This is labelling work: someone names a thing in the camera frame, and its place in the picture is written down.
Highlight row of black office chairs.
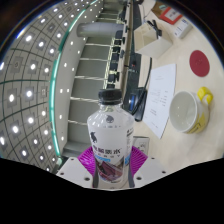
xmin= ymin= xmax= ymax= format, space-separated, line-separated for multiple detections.
xmin=106 ymin=6 xmax=129 ymax=89

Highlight white printed paper sheet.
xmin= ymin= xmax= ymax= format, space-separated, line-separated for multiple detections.
xmin=143 ymin=63 xmax=177 ymax=140

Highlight round grey column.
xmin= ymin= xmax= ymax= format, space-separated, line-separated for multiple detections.
xmin=77 ymin=22 xmax=125 ymax=38

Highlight long curved conference desk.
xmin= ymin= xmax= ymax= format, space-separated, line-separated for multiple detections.
xmin=121 ymin=0 xmax=144 ymax=98

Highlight clear bottle with black cap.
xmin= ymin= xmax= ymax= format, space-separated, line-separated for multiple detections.
xmin=86 ymin=88 xmax=135 ymax=188

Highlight open brown box red side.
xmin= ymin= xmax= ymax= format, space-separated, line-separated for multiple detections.
xmin=151 ymin=1 xmax=184 ymax=25

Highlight ceiling spot lights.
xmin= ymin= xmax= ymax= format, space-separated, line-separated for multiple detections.
xmin=0 ymin=0 xmax=101 ymax=168

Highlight white open cardboard box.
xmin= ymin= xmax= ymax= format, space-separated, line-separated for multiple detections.
xmin=133 ymin=19 xmax=174 ymax=60

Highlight white mug with yellow handle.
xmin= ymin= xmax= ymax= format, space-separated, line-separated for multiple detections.
xmin=168 ymin=86 xmax=214 ymax=135

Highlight flat round red coaster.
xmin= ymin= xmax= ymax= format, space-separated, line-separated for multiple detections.
xmin=189 ymin=49 xmax=211 ymax=78

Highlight black clip tool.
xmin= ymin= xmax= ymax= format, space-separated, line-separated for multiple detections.
xmin=146 ymin=19 xmax=163 ymax=38

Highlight small white flat box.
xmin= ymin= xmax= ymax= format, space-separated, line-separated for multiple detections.
xmin=173 ymin=18 xmax=194 ymax=39

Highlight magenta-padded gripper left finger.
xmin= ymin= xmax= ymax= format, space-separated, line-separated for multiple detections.
xmin=55 ymin=146 xmax=95 ymax=188

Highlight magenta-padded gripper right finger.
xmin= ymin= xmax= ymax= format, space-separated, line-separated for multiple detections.
xmin=128 ymin=145 xmax=169 ymax=188

